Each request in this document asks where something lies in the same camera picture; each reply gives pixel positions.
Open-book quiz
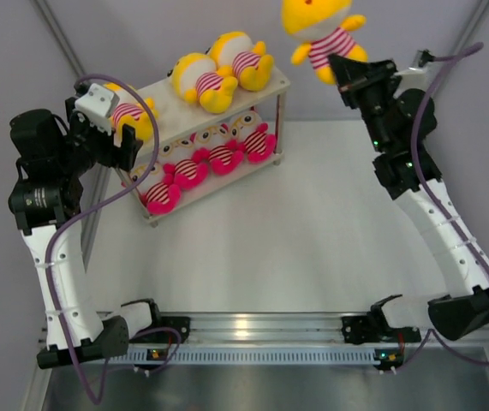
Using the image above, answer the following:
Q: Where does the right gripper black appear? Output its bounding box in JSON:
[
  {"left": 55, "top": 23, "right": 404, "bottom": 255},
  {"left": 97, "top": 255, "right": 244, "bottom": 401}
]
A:
[{"left": 324, "top": 56, "right": 396, "bottom": 152}]

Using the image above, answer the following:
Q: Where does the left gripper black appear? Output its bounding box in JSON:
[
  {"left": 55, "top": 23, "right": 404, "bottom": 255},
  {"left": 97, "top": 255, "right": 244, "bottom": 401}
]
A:
[{"left": 55, "top": 98, "right": 141, "bottom": 179}]

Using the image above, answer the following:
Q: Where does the yellow frog plush front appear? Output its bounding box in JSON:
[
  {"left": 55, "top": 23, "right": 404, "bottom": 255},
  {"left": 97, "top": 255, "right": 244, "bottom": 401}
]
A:
[{"left": 104, "top": 83, "right": 153, "bottom": 142}]

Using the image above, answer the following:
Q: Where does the pink plush with glasses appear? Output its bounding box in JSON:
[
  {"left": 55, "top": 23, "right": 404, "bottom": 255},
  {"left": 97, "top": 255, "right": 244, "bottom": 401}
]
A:
[{"left": 190, "top": 123, "right": 244, "bottom": 176}]

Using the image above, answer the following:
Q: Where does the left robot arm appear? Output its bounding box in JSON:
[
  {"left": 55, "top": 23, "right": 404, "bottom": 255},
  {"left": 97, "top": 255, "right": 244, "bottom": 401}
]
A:
[{"left": 8, "top": 98, "right": 164, "bottom": 369}]

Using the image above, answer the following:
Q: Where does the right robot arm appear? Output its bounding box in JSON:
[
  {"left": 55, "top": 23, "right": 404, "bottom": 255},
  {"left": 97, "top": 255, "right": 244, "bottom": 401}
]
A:
[{"left": 328, "top": 54, "right": 489, "bottom": 341}]

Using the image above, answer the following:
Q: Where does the white two-tier shelf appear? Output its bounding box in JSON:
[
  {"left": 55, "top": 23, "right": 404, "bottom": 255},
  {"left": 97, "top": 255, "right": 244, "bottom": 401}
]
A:
[{"left": 133, "top": 68, "right": 290, "bottom": 225}]

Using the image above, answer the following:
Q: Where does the pink plush shelf left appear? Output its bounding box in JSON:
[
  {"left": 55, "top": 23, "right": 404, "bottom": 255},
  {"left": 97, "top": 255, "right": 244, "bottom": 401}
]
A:
[{"left": 137, "top": 162, "right": 182, "bottom": 215}]

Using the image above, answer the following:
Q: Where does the pink plush shelf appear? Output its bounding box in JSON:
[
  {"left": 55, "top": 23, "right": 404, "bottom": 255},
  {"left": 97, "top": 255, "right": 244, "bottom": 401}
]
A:
[
  {"left": 137, "top": 162, "right": 182, "bottom": 215},
  {"left": 158, "top": 138, "right": 209, "bottom": 191}
]

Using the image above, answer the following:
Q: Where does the yellow plush on shelf top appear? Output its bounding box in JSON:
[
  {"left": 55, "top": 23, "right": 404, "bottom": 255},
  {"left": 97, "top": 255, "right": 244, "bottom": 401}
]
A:
[{"left": 206, "top": 31, "right": 275, "bottom": 92}]

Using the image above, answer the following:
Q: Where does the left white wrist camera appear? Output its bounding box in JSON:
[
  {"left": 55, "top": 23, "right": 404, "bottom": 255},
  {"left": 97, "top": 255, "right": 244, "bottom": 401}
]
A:
[{"left": 75, "top": 83, "right": 120, "bottom": 134}]

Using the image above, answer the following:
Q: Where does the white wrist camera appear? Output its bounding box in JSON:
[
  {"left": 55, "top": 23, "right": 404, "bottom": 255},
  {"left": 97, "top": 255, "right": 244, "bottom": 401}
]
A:
[
  {"left": 396, "top": 50, "right": 428, "bottom": 92},
  {"left": 75, "top": 83, "right": 120, "bottom": 134}
]

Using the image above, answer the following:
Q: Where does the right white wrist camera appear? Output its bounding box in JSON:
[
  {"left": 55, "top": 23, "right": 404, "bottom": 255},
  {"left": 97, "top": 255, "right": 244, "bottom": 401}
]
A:
[{"left": 396, "top": 50, "right": 428, "bottom": 92}]

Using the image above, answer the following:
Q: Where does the right corner aluminium post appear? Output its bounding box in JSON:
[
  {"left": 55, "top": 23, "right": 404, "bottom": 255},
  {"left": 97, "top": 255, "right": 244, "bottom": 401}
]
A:
[{"left": 440, "top": 0, "right": 489, "bottom": 86}]

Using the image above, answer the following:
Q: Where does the corner aluminium post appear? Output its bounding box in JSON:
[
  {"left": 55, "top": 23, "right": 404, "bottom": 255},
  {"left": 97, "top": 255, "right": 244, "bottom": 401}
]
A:
[
  {"left": 31, "top": 0, "right": 85, "bottom": 77},
  {"left": 440, "top": 0, "right": 489, "bottom": 86}
]

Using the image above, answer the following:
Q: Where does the left corner aluminium post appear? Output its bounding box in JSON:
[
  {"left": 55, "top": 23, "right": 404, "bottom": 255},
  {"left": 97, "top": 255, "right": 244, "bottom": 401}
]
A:
[{"left": 31, "top": 0, "right": 85, "bottom": 77}]

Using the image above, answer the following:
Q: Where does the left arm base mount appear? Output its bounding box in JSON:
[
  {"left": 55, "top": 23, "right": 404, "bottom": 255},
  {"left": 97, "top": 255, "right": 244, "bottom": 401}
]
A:
[{"left": 130, "top": 315, "right": 191, "bottom": 365}]

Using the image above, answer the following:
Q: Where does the aluminium front rail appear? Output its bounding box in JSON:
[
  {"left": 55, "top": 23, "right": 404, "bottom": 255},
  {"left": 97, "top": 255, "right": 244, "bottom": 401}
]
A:
[{"left": 38, "top": 312, "right": 489, "bottom": 343}]

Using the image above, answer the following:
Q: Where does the white slotted cable duct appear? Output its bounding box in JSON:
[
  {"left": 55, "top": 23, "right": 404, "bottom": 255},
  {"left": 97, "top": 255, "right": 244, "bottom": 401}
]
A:
[{"left": 128, "top": 345, "right": 378, "bottom": 365}]

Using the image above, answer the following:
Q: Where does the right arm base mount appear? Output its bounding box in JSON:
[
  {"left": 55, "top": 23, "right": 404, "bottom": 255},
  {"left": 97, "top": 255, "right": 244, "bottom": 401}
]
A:
[{"left": 341, "top": 295, "right": 422, "bottom": 373}]

